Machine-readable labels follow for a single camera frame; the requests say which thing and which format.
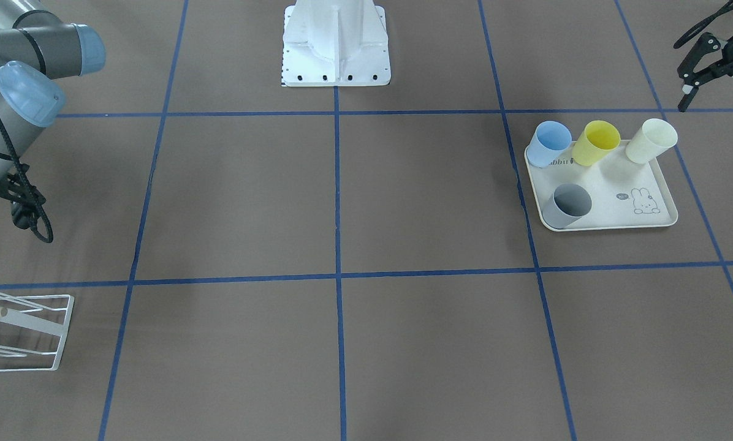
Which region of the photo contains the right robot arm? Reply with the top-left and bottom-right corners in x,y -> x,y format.
0,1 -> 107,203

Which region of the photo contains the cream plastic cup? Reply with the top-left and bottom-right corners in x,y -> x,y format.
625,118 -> 678,164

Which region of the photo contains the yellow plastic cup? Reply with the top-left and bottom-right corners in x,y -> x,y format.
572,120 -> 621,167

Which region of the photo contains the grey plastic cup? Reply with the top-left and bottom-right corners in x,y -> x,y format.
541,183 -> 593,230

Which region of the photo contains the cream bunny serving tray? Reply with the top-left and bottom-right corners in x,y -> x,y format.
523,140 -> 678,232

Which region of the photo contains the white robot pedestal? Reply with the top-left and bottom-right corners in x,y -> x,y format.
281,1 -> 392,87

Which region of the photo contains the white wire cup rack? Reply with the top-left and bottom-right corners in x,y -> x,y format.
0,292 -> 75,373

